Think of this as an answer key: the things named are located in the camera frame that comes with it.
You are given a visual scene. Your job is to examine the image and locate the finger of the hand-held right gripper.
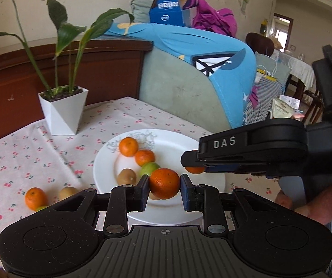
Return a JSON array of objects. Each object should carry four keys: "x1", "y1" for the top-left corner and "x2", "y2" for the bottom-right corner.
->
[
  {"x1": 203, "y1": 164, "x2": 271, "y2": 179},
  {"x1": 180, "y1": 127, "x2": 250, "y2": 168}
]

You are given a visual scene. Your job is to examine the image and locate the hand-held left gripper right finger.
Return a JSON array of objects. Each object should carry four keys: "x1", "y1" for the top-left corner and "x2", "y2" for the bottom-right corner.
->
[{"x1": 180, "y1": 174, "x2": 274, "y2": 235}]

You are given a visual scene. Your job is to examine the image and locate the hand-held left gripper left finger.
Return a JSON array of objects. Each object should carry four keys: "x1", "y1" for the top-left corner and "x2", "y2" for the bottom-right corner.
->
[{"x1": 53, "y1": 175, "x2": 150, "y2": 235}]

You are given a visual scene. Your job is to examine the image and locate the orange mandarin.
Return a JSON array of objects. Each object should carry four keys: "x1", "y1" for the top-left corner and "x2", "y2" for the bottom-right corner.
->
[
  {"x1": 149, "y1": 168, "x2": 181, "y2": 200},
  {"x1": 119, "y1": 137, "x2": 139, "y2": 157},
  {"x1": 135, "y1": 149, "x2": 155, "y2": 167},
  {"x1": 25, "y1": 187, "x2": 48, "y2": 211},
  {"x1": 185, "y1": 150, "x2": 206, "y2": 175}
]

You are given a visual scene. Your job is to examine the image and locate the white plate with rose drawing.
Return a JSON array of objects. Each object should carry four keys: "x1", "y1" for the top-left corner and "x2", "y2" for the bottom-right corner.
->
[{"x1": 93, "y1": 129, "x2": 226, "y2": 225}]

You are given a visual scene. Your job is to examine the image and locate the person's right hand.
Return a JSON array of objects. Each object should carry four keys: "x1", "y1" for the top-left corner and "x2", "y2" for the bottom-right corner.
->
[{"x1": 275, "y1": 183, "x2": 332, "y2": 226}]

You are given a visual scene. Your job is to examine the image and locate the green reddish fruit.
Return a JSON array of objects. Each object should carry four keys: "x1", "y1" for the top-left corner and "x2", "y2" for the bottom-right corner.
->
[{"x1": 139, "y1": 162, "x2": 161, "y2": 180}]

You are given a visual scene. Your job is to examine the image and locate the snack packet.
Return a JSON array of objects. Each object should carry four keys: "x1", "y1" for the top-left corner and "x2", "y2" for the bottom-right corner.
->
[{"x1": 272, "y1": 95, "x2": 300, "y2": 119}]

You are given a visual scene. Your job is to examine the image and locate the striped cushion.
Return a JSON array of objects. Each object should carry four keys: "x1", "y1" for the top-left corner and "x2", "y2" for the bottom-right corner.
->
[{"x1": 243, "y1": 77, "x2": 284, "y2": 126}]

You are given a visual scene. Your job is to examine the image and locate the grey-green sofa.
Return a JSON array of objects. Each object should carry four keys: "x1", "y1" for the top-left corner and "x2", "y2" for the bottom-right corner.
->
[{"x1": 139, "y1": 33, "x2": 256, "y2": 130}]

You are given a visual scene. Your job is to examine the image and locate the table with white cloth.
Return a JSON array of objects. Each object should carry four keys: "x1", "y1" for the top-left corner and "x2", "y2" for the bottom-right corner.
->
[{"x1": 279, "y1": 51, "x2": 316, "y2": 91}]

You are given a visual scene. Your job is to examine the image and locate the dark wooden chair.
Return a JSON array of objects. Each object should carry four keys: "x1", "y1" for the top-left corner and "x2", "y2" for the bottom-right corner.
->
[{"x1": 245, "y1": 32, "x2": 275, "y2": 56}]

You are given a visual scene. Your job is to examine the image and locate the white faceted plant pot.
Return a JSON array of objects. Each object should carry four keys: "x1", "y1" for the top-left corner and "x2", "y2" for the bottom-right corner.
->
[{"x1": 38, "y1": 85, "x2": 89, "y2": 136}]

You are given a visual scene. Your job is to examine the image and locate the sofa with blue cover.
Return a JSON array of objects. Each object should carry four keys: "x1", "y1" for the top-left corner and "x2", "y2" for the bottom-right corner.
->
[{"x1": 103, "y1": 22, "x2": 257, "y2": 128}]

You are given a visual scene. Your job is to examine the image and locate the brown wooden cabinet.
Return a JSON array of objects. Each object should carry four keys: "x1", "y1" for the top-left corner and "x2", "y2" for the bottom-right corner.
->
[{"x1": 0, "y1": 39, "x2": 153, "y2": 141}]

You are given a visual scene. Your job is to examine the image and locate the cherry print tablecloth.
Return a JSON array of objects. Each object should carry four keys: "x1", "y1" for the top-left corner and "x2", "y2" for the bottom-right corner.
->
[{"x1": 0, "y1": 96, "x2": 282, "y2": 273}]

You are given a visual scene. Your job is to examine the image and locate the purple cloth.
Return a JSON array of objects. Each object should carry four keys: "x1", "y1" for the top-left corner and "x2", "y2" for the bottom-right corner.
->
[{"x1": 183, "y1": 0, "x2": 238, "y2": 38}]

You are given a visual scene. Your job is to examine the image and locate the blue carton box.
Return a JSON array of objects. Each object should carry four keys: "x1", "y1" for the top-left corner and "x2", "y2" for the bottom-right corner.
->
[{"x1": 149, "y1": 0, "x2": 185, "y2": 27}]

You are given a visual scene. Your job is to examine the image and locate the grey-green cushion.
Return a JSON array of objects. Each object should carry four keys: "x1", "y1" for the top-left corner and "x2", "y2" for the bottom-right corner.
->
[{"x1": 130, "y1": 0, "x2": 158, "y2": 24}]

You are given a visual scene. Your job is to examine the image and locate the green leafy plant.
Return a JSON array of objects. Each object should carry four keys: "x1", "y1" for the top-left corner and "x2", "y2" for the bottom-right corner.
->
[{"x1": 0, "y1": 0, "x2": 134, "y2": 99}]

